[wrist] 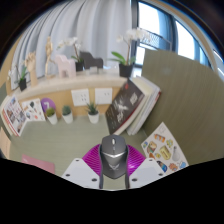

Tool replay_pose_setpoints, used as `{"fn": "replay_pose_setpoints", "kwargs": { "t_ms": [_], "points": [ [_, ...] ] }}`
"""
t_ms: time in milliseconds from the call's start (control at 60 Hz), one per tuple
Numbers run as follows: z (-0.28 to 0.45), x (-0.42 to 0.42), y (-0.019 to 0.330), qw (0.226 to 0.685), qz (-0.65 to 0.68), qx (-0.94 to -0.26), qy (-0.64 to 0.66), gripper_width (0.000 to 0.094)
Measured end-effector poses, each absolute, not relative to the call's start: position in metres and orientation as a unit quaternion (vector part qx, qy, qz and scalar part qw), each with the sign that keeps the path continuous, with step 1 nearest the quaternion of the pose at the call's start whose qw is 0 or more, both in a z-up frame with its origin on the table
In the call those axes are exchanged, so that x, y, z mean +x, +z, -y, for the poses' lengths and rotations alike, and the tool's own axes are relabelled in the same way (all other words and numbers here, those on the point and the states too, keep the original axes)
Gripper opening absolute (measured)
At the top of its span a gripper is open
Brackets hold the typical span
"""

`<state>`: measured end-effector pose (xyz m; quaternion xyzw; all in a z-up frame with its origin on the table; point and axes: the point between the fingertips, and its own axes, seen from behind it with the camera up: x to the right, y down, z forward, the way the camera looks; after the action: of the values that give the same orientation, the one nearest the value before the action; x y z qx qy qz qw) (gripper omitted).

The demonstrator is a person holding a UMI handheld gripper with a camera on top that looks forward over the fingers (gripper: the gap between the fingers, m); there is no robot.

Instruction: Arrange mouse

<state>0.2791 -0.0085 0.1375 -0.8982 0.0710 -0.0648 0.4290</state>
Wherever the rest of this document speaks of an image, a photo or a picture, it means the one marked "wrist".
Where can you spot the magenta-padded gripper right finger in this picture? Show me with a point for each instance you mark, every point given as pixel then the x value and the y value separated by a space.
pixel 148 171

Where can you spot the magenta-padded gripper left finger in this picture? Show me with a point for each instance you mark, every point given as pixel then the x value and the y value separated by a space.
pixel 78 171

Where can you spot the dark grey computer mouse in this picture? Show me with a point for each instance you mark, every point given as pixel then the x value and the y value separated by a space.
pixel 114 156

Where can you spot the pink mouse pad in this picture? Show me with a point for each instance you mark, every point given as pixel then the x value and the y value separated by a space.
pixel 40 163

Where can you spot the colourful sticker sheet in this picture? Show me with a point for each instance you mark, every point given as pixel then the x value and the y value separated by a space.
pixel 165 150

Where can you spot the small plant in white pot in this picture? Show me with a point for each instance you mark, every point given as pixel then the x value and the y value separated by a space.
pixel 52 119
pixel 68 117
pixel 93 118

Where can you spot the black book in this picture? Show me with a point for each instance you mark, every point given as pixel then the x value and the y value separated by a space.
pixel 123 106

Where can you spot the purple round number sign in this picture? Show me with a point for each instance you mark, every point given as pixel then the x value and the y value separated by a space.
pixel 47 104

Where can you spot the white sticker sheet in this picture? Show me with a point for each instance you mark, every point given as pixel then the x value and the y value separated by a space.
pixel 33 110

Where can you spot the green desk partition panel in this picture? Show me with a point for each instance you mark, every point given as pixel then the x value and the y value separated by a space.
pixel 186 100

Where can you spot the red-spined magazine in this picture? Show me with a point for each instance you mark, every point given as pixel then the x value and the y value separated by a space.
pixel 15 115

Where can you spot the pink wooden horse figure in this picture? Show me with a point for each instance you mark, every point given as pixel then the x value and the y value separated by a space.
pixel 66 68

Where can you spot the black wooden horse figure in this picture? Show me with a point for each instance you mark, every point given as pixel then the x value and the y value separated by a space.
pixel 91 61

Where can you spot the wooden hand model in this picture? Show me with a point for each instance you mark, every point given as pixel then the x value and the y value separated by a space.
pixel 31 63

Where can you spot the light grey curtain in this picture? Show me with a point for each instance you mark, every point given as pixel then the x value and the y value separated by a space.
pixel 93 23

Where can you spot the white wall socket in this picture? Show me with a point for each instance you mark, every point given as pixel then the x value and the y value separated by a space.
pixel 80 97
pixel 103 96

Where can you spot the window with dark frame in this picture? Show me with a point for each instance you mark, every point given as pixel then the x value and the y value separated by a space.
pixel 153 20

